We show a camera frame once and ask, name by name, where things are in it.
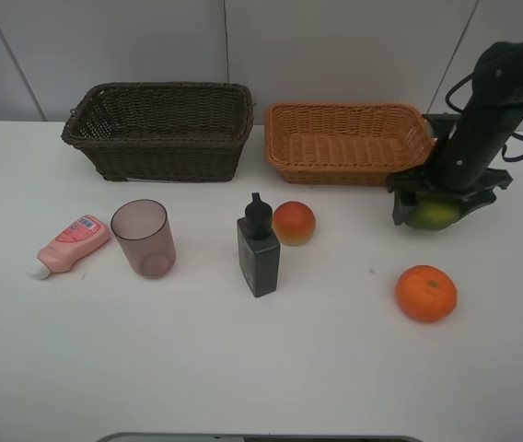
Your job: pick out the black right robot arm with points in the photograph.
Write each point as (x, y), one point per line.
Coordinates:
(457, 172)

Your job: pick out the orange tangerine fruit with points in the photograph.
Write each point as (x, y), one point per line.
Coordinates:
(426, 294)

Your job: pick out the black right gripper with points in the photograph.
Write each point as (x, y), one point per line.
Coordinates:
(406, 184)

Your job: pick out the green lime fruit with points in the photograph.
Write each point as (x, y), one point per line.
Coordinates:
(433, 215)

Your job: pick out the translucent pink plastic cup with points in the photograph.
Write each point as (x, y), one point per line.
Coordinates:
(142, 229)

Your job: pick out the orange wicker basket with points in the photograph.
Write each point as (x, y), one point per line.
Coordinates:
(344, 144)

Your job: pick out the dark brown wicker basket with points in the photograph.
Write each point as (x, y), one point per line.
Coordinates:
(162, 131)

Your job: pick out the pink lotion bottle white cap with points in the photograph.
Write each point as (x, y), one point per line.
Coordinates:
(81, 238)

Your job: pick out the dark green dropper bottle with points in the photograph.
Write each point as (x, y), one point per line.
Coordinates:
(258, 247)

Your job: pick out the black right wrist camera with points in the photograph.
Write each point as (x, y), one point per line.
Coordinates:
(439, 125)

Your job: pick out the red yellow peach fruit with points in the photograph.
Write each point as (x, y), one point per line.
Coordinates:
(293, 223)

